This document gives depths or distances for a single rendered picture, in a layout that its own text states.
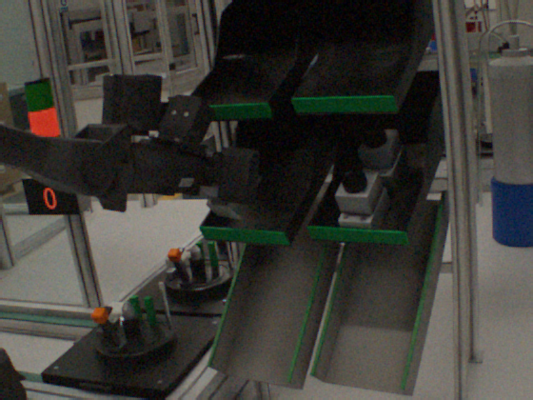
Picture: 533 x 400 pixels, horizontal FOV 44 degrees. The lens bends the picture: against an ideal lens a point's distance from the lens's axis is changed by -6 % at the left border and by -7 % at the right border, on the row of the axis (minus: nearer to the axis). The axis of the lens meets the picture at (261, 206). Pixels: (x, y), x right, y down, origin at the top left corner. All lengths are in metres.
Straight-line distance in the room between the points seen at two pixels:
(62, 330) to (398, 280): 0.70
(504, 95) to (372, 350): 0.84
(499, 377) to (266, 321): 0.41
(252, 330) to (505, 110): 0.86
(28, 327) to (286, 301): 0.64
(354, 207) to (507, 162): 0.85
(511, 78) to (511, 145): 0.16
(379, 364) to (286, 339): 0.14
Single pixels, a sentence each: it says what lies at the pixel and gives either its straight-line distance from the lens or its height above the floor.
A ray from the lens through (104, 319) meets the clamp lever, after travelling 1.09.
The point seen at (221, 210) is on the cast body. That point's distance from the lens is 0.89.
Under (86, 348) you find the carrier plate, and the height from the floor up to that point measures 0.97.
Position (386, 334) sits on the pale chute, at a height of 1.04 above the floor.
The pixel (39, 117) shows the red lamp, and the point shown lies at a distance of 1.26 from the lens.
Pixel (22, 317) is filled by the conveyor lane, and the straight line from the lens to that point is 1.47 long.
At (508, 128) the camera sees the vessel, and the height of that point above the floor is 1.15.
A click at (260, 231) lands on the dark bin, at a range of 0.88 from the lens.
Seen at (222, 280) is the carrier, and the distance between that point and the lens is 1.33.
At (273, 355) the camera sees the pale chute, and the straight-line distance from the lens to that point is 0.98.
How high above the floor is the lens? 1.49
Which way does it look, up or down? 17 degrees down
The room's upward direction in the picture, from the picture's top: 8 degrees counter-clockwise
